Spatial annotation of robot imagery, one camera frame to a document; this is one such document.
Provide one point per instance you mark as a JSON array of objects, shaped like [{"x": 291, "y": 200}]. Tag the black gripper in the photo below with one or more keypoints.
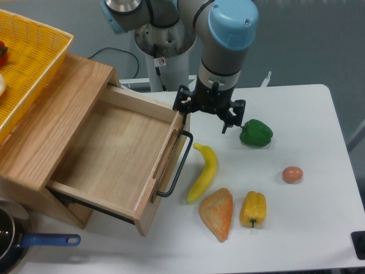
[{"x": 211, "y": 100}]

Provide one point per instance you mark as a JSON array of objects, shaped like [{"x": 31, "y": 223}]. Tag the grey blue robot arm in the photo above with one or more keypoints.
[{"x": 195, "y": 47}]

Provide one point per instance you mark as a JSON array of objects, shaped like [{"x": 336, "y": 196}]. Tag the wooden drawer cabinet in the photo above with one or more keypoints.
[{"x": 32, "y": 152}]

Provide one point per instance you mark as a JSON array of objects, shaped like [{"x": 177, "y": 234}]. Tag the green bell pepper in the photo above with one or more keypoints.
[{"x": 255, "y": 133}]

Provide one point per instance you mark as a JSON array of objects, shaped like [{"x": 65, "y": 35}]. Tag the yellow banana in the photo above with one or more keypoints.
[{"x": 207, "y": 175}]

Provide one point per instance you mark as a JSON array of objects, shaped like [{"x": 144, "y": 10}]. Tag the brown egg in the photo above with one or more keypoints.
[{"x": 292, "y": 174}]

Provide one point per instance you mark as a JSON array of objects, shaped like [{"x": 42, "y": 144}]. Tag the orange bread slice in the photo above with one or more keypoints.
[{"x": 216, "y": 213}]

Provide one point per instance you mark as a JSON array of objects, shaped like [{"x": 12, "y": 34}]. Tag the yellow bell pepper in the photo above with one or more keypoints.
[{"x": 253, "y": 210}]

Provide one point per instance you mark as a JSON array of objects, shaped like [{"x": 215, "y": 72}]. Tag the yellow plastic basket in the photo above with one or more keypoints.
[{"x": 36, "y": 52}]

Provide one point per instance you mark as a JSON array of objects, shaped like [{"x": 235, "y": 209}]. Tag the black corner device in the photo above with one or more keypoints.
[{"x": 357, "y": 238}]

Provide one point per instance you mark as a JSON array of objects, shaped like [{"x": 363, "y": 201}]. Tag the white round object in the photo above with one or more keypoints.
[{"x": 2, "y": 84}]

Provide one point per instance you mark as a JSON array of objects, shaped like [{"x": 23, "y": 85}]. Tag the red tomato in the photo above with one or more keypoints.
[{"x": 3, "y": 54}]

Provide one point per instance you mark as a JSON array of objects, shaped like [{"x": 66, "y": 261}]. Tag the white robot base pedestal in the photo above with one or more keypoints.
[{"x": 166, "y": 52}]

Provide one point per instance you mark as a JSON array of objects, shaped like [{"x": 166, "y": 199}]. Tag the blue handled saucepan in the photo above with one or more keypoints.
[{"x": 17, "y": 236}]

